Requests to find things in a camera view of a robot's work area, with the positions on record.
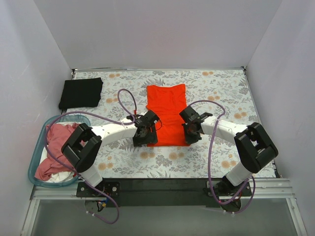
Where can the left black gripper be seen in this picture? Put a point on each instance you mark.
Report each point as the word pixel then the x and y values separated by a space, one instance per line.
pixel 146 138

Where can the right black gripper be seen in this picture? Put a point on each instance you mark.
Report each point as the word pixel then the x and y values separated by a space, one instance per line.
pixel 190 137

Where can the orange t-shirt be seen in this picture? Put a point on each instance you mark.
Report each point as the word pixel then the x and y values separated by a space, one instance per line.
pixel 167 103

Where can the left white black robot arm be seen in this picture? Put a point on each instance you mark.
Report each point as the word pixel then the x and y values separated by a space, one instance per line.
pixel 82 147

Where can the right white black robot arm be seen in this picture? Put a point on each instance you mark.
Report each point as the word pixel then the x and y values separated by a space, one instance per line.
pixel 255 147

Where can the floral patterned table mat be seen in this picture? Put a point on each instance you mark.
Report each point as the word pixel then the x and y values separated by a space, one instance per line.
pixel 215 91

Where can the folded black t-shirt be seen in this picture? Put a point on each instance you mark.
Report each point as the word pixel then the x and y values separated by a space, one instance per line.
pixel 81 93

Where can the pink t-shirt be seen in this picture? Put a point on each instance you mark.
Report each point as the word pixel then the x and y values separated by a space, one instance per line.
pixel 56 137

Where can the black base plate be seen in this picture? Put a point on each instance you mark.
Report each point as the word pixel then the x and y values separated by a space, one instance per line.
pixel 158 192

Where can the aluminium frame rail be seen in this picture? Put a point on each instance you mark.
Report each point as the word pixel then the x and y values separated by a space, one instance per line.
pixel 65 211

